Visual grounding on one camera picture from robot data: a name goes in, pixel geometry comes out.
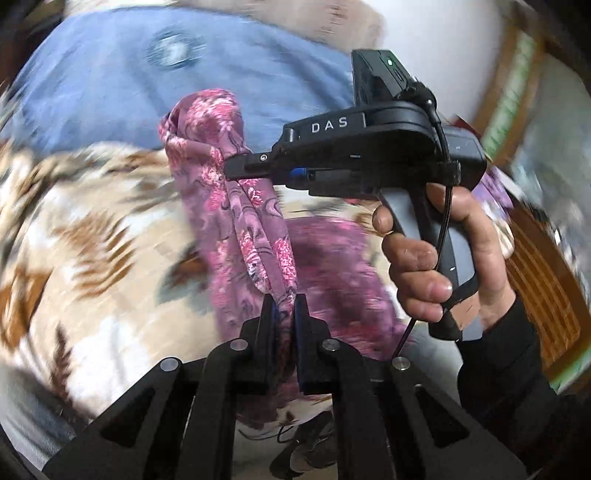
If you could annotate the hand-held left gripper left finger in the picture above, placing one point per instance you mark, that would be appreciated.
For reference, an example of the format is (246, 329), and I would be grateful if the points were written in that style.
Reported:
(265, 332)

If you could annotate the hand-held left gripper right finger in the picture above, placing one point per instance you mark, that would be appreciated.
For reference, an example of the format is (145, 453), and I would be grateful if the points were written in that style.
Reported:
(302, 332)

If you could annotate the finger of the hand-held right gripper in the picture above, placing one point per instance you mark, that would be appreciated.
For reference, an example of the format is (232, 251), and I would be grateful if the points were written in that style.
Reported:
(292, 175)
(251, 166)

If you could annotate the purple floral shirt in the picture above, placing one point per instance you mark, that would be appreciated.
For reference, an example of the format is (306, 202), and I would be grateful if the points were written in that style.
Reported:
(231, 221)

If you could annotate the person's right forearm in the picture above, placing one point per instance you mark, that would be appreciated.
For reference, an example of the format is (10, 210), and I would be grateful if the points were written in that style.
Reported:
(503, 378)

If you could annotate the purple clothes pile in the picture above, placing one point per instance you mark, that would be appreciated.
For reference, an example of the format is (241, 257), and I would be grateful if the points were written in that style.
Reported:
(496, 194)

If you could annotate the person's right hand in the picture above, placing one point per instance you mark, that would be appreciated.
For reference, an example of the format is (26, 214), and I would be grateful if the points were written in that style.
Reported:
(415, 277)

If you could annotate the dark shoe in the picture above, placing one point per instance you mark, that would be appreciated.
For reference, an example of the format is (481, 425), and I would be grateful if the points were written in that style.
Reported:
(300, 443)

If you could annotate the beige striped pillow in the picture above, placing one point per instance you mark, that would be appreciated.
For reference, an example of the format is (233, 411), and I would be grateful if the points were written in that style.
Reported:
(341, 23)

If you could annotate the leaf print blanket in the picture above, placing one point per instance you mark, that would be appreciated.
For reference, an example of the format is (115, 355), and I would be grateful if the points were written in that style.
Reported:
(92, 258)

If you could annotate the wooden slatted furniture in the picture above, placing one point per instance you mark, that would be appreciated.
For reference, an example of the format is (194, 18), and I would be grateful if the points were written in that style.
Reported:
(540, 277)

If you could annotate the green wall poster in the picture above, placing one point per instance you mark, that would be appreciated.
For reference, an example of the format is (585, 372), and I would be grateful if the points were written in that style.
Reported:
(517, 83)

